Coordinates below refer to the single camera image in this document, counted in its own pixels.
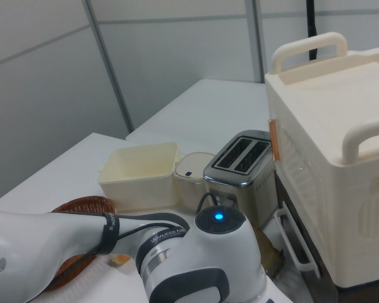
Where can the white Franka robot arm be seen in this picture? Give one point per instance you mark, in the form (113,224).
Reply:
(208,252)

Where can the small white lidded bin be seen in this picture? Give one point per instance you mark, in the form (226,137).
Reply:
(191,180)

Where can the silver cream toaster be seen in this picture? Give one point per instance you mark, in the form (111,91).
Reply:
(240,170)

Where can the cream open plastic box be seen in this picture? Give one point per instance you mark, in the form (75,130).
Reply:
(135,186)

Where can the brown wicker basket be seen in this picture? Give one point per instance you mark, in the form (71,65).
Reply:
(88,203)

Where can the cream cake slice orange filling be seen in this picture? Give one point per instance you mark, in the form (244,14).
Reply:
(120,259)

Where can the brown toast slice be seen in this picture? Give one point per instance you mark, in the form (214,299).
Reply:
(268,252)

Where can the dark brown drawer unit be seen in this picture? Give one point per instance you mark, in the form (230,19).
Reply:
(303,227)

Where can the black pole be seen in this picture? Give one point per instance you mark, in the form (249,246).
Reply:
(311,25)

